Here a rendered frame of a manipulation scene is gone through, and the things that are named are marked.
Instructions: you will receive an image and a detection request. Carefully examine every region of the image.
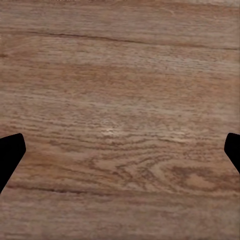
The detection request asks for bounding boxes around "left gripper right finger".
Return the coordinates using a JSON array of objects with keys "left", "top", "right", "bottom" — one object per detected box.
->
[{"left": 224, "top": 133, "right": 240, "bottom": 173}]

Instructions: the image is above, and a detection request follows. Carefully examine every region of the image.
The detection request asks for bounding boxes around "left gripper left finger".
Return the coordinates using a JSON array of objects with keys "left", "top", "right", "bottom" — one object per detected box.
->
[{"left": 0, "top": 133, "right": 26, "bottom": 193}]

